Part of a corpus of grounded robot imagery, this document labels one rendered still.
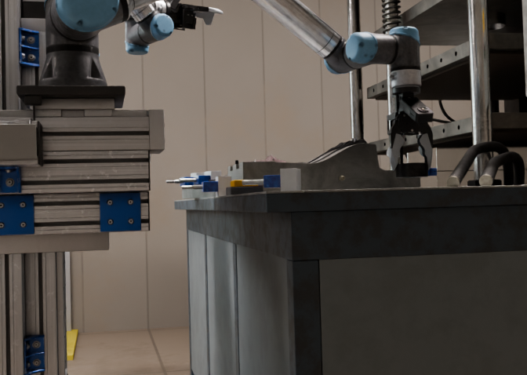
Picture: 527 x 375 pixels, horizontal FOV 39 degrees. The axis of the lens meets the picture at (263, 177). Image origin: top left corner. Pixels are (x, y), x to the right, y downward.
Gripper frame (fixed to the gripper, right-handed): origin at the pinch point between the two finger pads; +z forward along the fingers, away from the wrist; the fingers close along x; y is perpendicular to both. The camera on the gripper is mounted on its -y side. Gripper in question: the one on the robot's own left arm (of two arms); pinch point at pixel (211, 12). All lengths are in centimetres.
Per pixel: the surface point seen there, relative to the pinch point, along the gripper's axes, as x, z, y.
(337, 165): 76, -7, 48
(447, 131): 57, 63, 37
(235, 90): -178, 141, 17
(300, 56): -162, 181, -9
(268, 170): 68, -24, 50
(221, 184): 60, -33, 55
